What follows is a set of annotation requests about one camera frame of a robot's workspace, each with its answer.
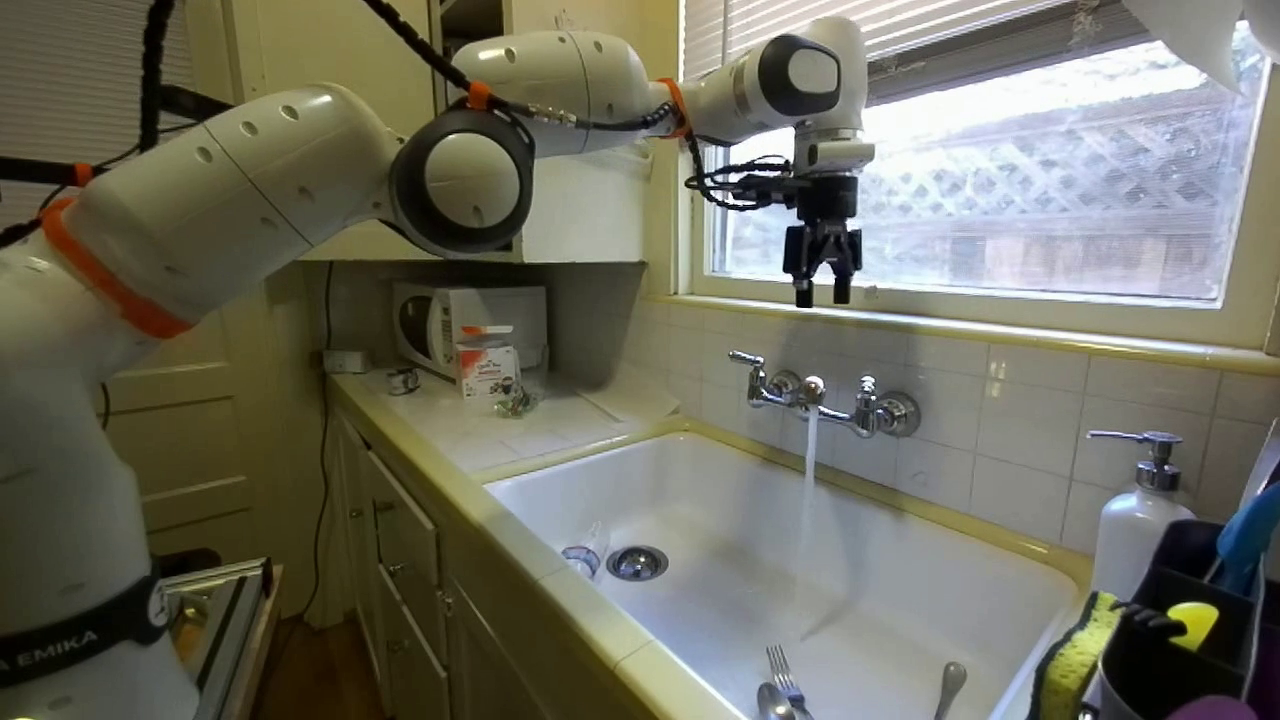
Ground chrome faucet spout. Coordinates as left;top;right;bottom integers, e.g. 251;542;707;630
792;373;832;419

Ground white pump soap bottle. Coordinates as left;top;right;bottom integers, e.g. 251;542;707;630
1083;423;1202;609

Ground black hanging power cable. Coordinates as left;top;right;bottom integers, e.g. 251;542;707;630
300;261;338;629

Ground blind tilt wand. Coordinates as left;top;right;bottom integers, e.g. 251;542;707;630
714;0;735;84

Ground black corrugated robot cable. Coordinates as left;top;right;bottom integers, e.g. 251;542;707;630
127;0;792;214

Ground blue brush handle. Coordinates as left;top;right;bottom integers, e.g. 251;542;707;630
1210;477;1280;598

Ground chrome wall faucet body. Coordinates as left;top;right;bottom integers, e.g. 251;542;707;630
742;363;930;443

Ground black boom with orange band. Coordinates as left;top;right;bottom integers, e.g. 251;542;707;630
0;153;108;190

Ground metal sink drain strainer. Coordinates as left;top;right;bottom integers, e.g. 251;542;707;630
605;539;674;587

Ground white window blind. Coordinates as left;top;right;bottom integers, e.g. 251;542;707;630
677;0;1113;153

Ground cream wall cabinet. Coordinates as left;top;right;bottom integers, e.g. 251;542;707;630
220;0;658;267

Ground metal framed tray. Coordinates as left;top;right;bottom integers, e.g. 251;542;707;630
148;546;286;720

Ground white ceramic sink basin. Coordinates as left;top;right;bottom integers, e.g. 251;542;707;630
483;428;1098;720

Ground black external camera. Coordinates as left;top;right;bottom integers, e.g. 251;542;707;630
156;80;239;127

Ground bluish sink stopper ring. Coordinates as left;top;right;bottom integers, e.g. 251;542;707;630
557;539;605;581

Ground window with cream frame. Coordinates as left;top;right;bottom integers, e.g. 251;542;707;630
677;18;1280;356

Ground yellow green sponge cloth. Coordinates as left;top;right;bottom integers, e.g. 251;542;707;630
1028;587;1127;720

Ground purple item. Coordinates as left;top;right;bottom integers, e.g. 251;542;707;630
1168;690;1263;720

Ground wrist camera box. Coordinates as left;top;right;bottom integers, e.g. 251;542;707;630
721;132;880;213

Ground cream base cabinet drawers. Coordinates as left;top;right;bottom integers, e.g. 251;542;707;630
324;397;632;720

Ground black dish rack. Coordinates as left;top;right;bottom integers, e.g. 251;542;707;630
1087;515;1273;720

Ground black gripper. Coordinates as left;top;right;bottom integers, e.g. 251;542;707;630
779;168;870;311

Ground cream panelled door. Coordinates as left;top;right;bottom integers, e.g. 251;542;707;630
91;283;334;630

